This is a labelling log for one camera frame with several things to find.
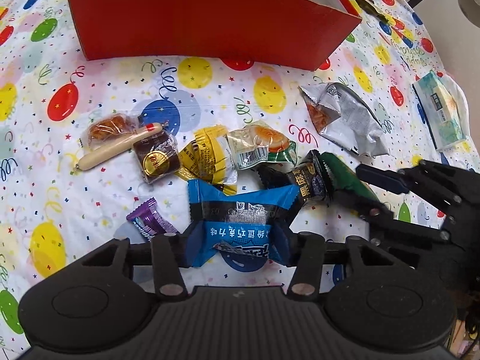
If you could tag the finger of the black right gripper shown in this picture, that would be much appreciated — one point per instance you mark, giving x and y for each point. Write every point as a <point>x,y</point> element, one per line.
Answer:
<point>364,203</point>
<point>388,180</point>

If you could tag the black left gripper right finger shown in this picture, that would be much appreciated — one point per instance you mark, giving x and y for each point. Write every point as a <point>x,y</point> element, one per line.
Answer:
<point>306,252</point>

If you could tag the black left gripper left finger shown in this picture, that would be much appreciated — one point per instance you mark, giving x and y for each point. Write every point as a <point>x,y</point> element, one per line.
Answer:
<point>167,258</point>

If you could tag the green snack packet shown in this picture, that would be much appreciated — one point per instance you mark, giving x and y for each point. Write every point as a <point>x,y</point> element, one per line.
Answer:
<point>344,179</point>

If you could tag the black sesame snack packet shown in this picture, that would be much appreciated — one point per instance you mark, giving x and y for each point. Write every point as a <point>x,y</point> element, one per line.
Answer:
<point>311,176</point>

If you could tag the purple candy wrapper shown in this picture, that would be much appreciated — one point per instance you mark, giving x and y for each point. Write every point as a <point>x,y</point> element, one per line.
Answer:
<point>148,220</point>

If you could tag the blue snack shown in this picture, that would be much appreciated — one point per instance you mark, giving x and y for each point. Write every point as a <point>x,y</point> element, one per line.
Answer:
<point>247,229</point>

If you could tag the silver foil snack bag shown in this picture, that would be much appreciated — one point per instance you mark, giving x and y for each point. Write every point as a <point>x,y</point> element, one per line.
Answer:
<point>341,116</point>

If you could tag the brown gold round snack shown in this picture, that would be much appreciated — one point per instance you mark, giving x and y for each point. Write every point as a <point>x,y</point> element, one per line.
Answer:
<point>157,156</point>

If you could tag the yellow snack packet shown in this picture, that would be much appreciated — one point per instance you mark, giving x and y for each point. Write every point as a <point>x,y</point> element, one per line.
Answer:
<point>209,158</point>

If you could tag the egg picture snack packet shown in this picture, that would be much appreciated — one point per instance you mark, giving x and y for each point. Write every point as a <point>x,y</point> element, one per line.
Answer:
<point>258,143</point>

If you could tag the beige sausage stick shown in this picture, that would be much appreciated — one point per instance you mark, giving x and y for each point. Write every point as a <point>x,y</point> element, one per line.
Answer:
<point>117,146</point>

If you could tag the clear pastry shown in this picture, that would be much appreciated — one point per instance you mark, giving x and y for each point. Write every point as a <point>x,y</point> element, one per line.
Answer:
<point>107,129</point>

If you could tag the tissue pack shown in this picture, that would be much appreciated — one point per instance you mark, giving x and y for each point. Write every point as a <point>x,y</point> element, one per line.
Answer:
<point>445,108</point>

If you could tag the balloon pattern tablecloth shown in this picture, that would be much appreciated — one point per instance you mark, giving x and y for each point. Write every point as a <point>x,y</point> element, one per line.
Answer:
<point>51,214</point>

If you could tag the dark wrapper on table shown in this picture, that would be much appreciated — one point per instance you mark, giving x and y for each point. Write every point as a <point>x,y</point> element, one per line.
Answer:
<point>368,7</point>

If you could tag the red cardboard box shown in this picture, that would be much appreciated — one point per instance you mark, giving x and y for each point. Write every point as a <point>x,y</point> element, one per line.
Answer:
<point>294,33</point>

